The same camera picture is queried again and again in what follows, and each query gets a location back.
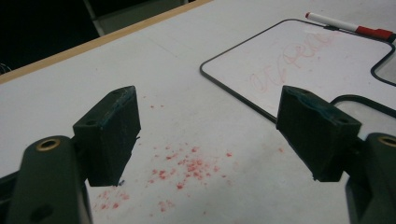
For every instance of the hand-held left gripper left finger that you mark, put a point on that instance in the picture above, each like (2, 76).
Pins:
(107, 140)

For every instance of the paddle-shaped whiteboard with black rim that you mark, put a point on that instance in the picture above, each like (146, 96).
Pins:
(280, 56)

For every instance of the wooden table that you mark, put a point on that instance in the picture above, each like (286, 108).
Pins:
(93, 43)

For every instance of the white marker pen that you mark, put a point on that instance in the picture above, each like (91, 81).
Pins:
(336, 23)

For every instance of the large white table sheet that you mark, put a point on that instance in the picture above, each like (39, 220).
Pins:
(174, 81)

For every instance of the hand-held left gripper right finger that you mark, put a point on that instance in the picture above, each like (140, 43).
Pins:
(317, 140)

